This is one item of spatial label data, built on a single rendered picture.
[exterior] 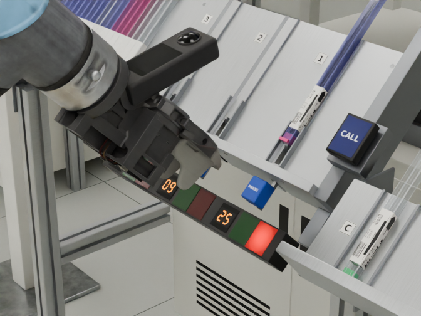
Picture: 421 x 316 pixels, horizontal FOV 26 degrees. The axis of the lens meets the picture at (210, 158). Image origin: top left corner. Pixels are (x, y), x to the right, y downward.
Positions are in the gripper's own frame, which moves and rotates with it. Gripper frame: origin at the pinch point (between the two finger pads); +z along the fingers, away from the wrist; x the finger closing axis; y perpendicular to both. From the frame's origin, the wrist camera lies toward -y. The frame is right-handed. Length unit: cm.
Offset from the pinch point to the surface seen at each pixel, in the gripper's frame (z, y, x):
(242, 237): 10.7, 5.5, 0.8
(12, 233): 59, 27, -98
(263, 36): 9.7, -18.9, -14.0
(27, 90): 16, 2, -60
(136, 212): 54, 8, -62
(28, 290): 70, 37, -94
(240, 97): 9.8, -10.0, -11.3
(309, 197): 10.0, -2.4, 6.6
